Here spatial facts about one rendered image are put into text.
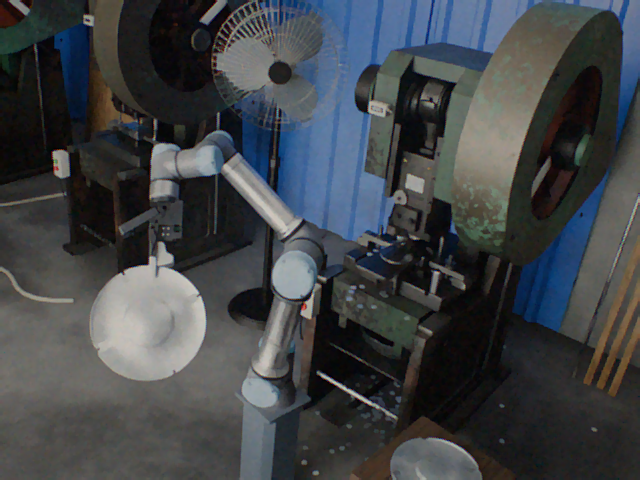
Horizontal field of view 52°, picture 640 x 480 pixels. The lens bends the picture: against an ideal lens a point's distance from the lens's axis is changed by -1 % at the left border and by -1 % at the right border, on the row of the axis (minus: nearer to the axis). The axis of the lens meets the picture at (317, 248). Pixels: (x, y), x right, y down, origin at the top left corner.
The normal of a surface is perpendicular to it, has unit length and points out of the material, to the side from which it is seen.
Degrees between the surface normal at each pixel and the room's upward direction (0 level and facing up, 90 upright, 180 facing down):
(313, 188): 90
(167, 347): 54
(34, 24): 90
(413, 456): 0
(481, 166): 91
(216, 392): 0
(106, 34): 86
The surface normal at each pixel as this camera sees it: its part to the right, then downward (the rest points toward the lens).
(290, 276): -0.16, 0.33
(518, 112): -0.55, -0.06
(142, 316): 0.05, -0.15
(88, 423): 0.10, -0.88
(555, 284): -0.63, 0.30
